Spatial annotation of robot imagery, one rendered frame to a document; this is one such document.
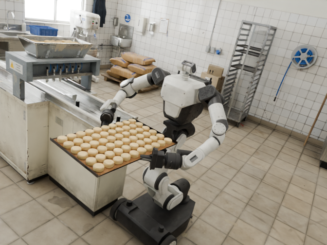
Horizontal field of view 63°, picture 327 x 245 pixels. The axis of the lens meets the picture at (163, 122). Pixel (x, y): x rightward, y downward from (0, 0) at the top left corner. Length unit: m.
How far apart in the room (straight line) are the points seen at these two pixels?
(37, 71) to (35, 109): 0.31
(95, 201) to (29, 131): 0.81
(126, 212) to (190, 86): 1.16
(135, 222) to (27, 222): 0.86
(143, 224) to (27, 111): 1.30
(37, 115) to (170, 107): 1.20
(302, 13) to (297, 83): 1.21
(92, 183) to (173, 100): 0.99
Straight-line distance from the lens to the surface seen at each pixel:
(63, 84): 2.83
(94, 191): 2.30
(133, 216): 2.27
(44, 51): 2.41
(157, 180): 1.96
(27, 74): 2.32
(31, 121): 2.48
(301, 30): 5.46
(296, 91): 5.51
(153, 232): 2.17
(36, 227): 2.45
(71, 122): 2.27
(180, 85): 1.74
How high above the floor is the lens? 1.73
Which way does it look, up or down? 23 degrees down
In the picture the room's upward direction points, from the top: 12 degrees clockwise
